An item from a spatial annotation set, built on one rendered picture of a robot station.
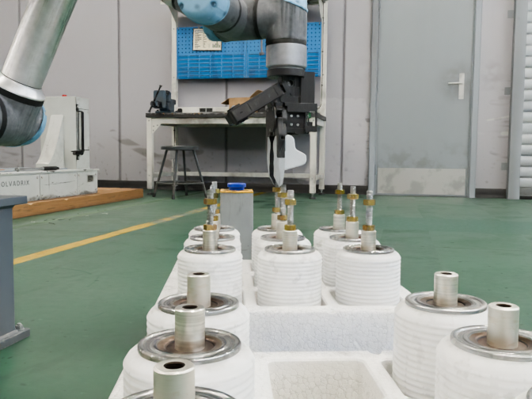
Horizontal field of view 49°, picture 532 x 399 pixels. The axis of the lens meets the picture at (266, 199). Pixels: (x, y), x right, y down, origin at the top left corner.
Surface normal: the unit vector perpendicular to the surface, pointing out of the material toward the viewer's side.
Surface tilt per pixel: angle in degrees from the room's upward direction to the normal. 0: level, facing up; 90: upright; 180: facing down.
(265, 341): 90
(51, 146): 61
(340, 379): 90
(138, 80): 90
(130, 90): 90
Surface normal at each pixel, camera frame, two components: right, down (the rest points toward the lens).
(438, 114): -0.22, 0.07
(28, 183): 0.98, 0.03
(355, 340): 0.06, 0.08
